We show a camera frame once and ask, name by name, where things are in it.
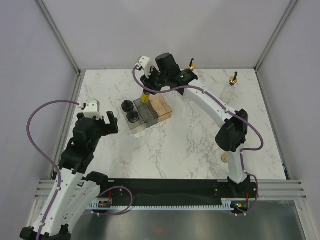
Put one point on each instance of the grey plastic bin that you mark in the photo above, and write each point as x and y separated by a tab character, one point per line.
147	113

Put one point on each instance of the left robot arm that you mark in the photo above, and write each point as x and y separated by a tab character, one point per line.
61	212

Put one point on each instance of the left aluminium frame post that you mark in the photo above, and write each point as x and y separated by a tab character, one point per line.
57	34

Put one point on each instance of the clear square oil bottle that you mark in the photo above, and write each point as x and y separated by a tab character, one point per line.
191	66

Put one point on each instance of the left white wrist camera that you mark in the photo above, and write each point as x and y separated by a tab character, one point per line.
91	109

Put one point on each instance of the black cap shaker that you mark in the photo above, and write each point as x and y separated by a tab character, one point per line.
127	106
133	116

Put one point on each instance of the dark sauce glass bottle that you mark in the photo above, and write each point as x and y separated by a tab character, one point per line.
229	89

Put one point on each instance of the clear plastic bin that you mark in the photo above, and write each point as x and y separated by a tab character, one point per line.
133	126

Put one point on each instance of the aluminium frame post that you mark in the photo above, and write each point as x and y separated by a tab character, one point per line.
275	34
57	34

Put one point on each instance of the orange plastic bin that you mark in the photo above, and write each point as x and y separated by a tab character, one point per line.
160	106

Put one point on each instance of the right aluminium frame post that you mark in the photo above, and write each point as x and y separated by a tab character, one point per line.
275	34

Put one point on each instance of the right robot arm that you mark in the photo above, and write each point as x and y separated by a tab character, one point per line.
233	124

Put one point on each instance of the white cable duct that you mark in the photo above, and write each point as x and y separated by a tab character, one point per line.
225	205

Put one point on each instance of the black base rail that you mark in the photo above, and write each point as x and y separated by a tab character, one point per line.
175	192

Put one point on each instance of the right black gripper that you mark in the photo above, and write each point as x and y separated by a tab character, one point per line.
148	82

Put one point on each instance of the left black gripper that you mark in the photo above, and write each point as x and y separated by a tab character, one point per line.
113	128

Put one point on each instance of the yellow label bottle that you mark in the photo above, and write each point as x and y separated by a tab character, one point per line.
224	158
145	97

